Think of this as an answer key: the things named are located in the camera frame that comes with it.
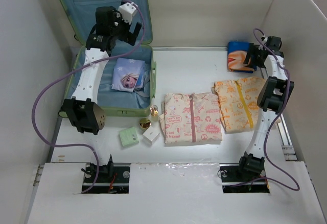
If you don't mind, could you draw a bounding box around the green suitcase blue lining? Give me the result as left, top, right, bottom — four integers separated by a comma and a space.
60, 0, 156, 117

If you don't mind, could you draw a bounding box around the orange cartoon zip hoodie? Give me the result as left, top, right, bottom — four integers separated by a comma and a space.
214, 77, 265, 134

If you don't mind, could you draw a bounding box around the small clear perfume bottle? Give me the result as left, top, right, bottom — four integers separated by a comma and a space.
150, 105, 159, 117

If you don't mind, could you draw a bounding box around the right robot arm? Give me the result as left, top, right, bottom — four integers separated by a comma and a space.
236, 36, 294, 182

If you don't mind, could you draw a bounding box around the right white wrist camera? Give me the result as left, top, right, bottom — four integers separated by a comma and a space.
260, 36, 268, 46

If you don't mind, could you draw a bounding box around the blue princess cloth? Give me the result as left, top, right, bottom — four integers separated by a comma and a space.
111, 58, 146, 92

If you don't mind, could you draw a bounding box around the blue orange cloth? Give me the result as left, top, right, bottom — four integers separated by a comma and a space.
227, 41, 257, 73

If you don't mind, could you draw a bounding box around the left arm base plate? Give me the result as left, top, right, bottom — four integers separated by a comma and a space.
81, 165, 130, 194

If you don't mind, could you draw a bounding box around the light green box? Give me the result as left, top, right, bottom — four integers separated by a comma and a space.
119, 127, 139, 147

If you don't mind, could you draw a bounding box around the round gold lid jar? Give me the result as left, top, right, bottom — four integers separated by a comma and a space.
139, 118, 151, 131

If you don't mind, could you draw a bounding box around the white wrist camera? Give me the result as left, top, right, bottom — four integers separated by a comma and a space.
118, 3, 137, 24
260, 36, 268, 46

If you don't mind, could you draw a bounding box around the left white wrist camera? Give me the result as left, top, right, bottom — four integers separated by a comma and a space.
118, 3, 137, 24

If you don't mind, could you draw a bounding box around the pink cartoon zip hoodie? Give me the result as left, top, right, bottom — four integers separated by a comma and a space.
159, 92, 222, 145

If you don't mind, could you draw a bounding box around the small white box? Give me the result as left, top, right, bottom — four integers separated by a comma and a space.
143, 126, 160, 145

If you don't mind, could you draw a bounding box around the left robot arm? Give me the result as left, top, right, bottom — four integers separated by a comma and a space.
59, 2, 143, 135

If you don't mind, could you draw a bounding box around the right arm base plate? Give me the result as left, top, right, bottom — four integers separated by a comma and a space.
217, 164, 270, 193

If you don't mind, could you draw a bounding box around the aluminium rail right side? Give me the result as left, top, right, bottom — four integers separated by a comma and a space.
246, 50, 294, 159

